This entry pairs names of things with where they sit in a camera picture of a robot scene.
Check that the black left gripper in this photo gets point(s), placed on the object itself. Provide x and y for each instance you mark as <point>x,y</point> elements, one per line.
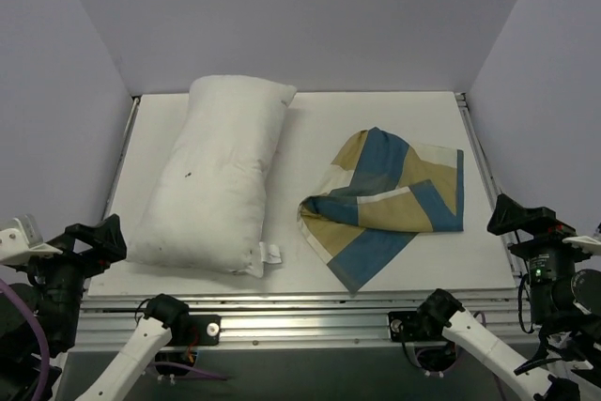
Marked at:
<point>69,254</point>

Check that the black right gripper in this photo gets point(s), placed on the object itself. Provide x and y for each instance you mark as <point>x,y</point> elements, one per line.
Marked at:
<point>543,233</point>

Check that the white pillow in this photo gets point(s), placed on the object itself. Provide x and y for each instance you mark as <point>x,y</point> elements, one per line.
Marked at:
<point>206,210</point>

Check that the blue tan white patchwork pillowcase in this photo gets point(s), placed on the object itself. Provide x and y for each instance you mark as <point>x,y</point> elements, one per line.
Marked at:
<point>378,194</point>

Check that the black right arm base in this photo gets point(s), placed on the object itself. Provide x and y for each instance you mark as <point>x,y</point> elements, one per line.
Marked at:
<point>434,362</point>

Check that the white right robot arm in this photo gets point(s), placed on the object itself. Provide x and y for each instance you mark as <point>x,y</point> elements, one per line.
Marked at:
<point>557,305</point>

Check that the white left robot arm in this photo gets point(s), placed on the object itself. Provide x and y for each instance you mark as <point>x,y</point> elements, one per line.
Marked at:
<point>40,347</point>

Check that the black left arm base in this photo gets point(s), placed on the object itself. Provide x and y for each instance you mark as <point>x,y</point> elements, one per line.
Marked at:
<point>176,364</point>

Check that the aluminium table edge rail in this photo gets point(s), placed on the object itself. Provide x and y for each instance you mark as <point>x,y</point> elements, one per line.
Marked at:
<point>492,189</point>

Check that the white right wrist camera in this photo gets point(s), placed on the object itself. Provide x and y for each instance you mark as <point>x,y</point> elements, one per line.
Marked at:
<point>588,245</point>

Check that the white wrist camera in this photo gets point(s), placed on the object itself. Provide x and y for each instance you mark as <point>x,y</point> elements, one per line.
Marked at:
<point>588,245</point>
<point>21,240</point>

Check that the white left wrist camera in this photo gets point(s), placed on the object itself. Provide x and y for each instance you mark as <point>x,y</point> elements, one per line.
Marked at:
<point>21,240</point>

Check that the aluminium left edge rail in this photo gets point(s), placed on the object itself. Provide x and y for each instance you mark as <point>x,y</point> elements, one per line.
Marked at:
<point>118,132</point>

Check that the aluminium front mounting rail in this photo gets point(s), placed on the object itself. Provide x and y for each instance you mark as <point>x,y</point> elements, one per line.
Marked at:
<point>297,337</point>

